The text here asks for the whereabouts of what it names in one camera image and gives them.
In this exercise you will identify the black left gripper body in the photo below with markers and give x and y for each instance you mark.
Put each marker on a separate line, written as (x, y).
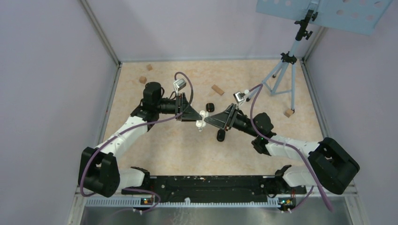
(179, 103)

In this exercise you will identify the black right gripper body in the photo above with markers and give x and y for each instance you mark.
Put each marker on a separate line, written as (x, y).
(234, 119)

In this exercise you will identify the white oval charging case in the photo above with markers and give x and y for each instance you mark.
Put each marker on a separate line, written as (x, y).
(200, 124)

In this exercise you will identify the black oval charging case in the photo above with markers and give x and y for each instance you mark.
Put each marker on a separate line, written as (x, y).
(221, 135)

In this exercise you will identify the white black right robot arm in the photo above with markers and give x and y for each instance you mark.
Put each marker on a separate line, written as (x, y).
(326, 162)

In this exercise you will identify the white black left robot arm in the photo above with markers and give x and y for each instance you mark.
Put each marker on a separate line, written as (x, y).
(98, 170)

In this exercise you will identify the black case with gold band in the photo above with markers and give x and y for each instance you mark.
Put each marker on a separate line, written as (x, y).
(210, 107)

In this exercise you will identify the long wooden block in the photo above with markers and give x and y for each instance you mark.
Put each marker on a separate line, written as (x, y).
(217, 89)

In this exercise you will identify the wooden cube left side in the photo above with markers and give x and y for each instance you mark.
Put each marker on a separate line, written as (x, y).
(143, 80)

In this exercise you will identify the wooden cube near corner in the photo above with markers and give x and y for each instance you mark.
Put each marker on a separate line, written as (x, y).
(149, 67)

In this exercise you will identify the wooden block under tripod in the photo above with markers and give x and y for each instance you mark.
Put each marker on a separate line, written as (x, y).
(289, 112)

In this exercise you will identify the light blue tripod stand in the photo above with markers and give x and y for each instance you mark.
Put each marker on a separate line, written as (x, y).
(274, 78)

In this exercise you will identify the light blue perforated panel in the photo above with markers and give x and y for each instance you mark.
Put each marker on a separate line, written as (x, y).
(356, 16)

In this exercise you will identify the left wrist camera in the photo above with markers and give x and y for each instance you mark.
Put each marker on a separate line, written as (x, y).
(178, 85)

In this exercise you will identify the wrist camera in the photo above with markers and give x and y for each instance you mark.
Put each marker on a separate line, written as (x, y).
(241, 97)
(178, 85)

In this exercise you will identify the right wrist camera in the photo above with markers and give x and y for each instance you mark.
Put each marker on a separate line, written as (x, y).
(241, 97)

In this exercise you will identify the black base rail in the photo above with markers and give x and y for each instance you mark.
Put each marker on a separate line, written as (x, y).
(219, 189)

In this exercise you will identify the white slotted cable duct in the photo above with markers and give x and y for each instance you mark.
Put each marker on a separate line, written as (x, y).
(137, 202)

